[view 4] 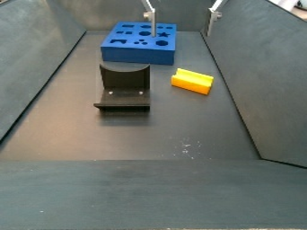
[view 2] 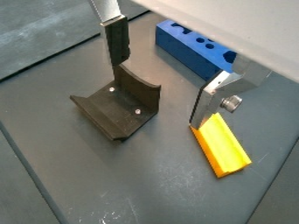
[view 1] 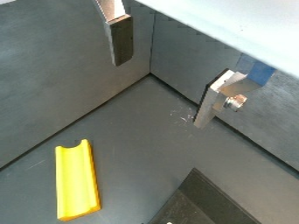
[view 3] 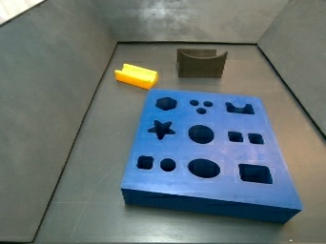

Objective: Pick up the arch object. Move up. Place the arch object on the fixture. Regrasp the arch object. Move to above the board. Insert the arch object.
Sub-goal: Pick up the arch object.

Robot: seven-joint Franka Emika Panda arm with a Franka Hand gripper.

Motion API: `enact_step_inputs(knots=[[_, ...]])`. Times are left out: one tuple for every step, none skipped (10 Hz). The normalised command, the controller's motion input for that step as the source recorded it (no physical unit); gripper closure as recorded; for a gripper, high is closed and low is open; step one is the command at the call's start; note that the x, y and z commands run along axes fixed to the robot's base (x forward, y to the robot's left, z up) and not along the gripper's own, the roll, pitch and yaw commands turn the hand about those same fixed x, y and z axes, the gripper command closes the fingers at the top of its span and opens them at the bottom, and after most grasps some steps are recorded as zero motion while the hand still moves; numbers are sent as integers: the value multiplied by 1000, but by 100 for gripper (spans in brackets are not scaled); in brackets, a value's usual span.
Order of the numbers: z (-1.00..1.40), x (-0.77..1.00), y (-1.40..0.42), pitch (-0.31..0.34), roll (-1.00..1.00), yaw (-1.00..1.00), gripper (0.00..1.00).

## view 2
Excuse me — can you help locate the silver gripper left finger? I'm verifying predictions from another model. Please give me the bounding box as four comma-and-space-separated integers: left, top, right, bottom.
87, 0, 130, 67

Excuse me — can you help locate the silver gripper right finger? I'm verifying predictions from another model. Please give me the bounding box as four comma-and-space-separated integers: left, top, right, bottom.
189, 55, 270, 129

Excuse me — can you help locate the blue foam shape board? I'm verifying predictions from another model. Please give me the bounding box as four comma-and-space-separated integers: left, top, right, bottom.
154, 20, 236, 81

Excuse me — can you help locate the yellow arch object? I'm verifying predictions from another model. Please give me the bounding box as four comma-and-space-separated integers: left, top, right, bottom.
190, 113, 250, 178

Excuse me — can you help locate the black fixture stand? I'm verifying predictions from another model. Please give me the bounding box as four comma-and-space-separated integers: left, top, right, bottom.
69, 65, 161, 141

